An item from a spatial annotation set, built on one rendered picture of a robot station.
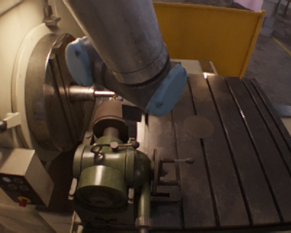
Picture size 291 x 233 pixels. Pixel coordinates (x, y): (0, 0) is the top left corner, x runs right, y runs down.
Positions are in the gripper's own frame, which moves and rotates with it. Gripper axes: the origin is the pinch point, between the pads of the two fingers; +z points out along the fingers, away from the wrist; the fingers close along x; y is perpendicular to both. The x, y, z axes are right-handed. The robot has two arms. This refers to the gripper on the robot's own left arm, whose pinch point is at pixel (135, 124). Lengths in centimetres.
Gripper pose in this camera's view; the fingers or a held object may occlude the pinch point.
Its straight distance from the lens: 68.0
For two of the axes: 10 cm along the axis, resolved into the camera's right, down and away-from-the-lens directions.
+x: -1.7, 6.7, -7.2
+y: -9.8, -1.4, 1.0
